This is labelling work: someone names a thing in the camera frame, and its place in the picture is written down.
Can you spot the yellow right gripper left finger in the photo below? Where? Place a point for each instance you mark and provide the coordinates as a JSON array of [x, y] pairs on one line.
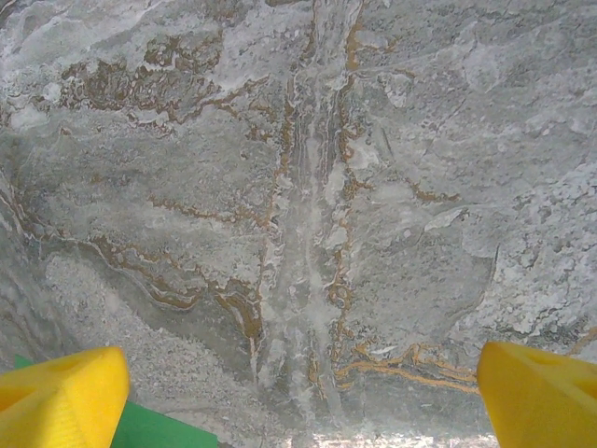
[[60, 401]]

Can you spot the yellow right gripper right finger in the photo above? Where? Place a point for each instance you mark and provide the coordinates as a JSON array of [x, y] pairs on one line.
[[541, 401]]

